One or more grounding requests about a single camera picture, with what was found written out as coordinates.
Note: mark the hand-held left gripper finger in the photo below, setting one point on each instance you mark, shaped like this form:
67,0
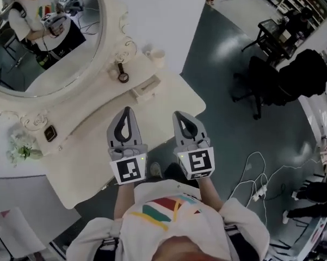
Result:
111,135
138,137

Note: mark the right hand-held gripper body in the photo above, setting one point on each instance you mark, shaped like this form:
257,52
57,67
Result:
200,160

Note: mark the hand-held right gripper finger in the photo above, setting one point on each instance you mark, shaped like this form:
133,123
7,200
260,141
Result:
176,130
201,132

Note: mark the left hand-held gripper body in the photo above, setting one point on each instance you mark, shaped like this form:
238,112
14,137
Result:
128,170

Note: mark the cream dressing table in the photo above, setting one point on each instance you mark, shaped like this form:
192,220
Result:
166,96

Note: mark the small cream drawer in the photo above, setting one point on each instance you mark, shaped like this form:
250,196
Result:
144,91

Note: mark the person's left forearm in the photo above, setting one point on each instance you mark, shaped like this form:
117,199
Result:
123,200

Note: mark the person's right forearm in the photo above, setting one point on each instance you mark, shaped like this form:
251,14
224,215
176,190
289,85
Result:
209,194

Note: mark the person's dark trousers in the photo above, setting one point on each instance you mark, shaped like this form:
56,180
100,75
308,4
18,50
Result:
175,171

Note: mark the person's grey shoe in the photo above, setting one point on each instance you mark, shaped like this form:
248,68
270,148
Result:
155,170

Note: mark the thin dark hairpin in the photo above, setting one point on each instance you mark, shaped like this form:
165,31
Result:
147,85

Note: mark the round makeup compact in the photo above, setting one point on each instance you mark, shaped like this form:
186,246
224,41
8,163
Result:
123,77

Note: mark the small black box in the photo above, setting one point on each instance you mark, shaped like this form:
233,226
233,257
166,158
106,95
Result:
50,133

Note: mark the person's white printed shirt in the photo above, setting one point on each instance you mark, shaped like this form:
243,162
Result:
141,235

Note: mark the white power strip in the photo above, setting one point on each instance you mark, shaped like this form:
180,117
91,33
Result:
259,192

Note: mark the white mug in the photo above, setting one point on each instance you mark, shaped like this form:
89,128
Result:
159,58

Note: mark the white flower bouquet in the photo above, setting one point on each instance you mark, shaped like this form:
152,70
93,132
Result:
23,149

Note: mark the person's face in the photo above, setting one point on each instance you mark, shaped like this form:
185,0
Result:
178,249

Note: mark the round ornate white-framed mirror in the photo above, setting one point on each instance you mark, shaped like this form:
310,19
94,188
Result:
5,72

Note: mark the black table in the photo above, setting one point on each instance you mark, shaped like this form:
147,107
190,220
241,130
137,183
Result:
269,26

